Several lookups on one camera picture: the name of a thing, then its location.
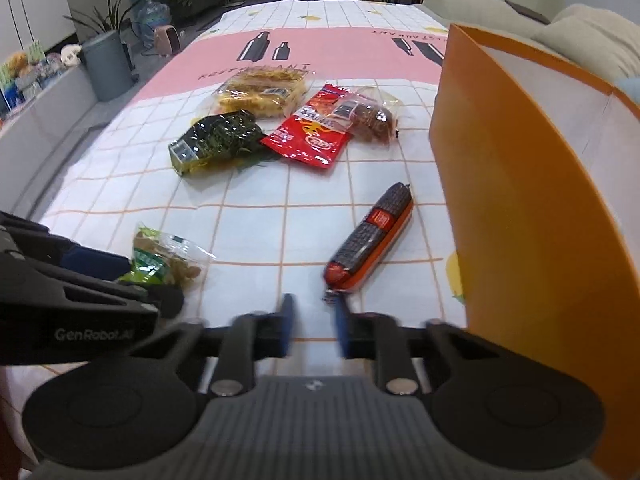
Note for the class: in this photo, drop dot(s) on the red packet with orange print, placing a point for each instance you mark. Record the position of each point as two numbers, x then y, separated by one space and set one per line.
310 130

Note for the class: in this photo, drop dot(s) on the pink and white printed tablecloth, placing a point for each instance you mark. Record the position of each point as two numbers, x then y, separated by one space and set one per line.
300 200

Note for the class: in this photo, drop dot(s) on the pink space heater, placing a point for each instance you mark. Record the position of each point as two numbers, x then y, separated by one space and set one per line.
166 41

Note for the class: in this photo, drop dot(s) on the orange cardboard box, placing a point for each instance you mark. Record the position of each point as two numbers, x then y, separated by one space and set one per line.
525 210

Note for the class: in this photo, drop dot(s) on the white low cabinet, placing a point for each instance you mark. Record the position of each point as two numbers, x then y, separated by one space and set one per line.
50 100

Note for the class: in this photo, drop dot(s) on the large blue water jug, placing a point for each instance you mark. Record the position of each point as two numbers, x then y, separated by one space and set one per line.
152 20

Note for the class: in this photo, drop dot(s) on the long-leaved potted plant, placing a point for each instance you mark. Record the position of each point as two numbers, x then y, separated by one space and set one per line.
107 15

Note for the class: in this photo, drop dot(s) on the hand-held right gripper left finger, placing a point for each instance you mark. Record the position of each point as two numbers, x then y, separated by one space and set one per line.
286 325

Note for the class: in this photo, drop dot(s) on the white figurine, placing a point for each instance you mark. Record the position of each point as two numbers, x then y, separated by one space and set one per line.
71 55

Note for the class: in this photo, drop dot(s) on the clear packet of yellow pastries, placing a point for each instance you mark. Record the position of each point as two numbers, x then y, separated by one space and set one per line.
260 92

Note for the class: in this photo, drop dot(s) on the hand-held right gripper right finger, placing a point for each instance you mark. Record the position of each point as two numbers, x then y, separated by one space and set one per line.
342 327

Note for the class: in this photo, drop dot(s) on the grey-green pedal bin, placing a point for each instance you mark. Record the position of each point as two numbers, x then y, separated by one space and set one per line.
107 67

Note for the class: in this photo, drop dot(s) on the beige cushion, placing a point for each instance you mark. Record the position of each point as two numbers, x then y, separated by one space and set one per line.
585 35

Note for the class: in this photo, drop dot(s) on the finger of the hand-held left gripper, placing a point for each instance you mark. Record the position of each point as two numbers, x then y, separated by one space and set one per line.
167 301
95 264

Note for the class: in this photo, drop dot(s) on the dark green seaweed packet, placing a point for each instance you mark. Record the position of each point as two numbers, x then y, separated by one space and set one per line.
215 140

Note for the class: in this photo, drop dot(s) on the cluster of small colourful items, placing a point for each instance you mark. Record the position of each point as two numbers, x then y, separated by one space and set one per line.
25 75

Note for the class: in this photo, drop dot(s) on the green packet of nuts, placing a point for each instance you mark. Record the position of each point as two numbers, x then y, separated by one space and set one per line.
160 255

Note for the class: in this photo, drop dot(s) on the beige sofa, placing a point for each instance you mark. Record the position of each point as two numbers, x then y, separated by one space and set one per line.
475 5

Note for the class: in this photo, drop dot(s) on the dark red sausage stick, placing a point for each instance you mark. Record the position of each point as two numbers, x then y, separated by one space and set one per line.
370 235

